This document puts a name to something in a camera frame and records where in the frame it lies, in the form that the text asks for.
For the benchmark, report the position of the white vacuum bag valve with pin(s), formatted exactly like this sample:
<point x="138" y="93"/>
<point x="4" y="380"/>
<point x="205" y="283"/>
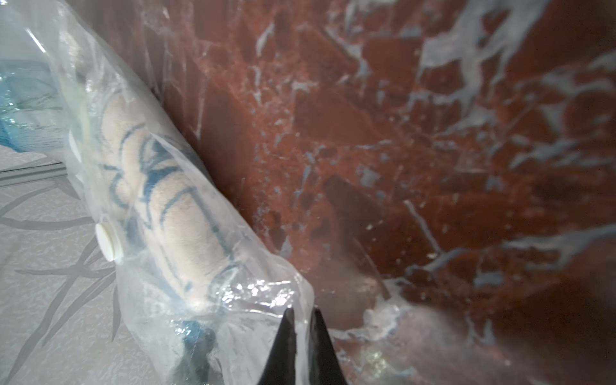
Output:
<point x="109" y="242"/>

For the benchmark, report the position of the blue glass vase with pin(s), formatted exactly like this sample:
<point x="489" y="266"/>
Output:
<point x="32" y="116"/>

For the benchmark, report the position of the clear plastic vacuum bag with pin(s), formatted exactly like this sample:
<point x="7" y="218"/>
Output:
<point x="228" y="343"/>

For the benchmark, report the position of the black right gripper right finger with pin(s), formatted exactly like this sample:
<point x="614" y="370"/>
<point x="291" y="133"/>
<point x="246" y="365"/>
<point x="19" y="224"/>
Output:
<point x="324" y="367"/>

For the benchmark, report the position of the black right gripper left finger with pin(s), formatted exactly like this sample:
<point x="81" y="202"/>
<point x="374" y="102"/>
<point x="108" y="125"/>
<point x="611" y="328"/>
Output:
<point x="280" y="365"/>

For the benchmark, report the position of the blue white striped towel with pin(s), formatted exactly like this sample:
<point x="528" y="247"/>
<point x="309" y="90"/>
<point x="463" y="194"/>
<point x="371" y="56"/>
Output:
<point x="151" y="183"/>

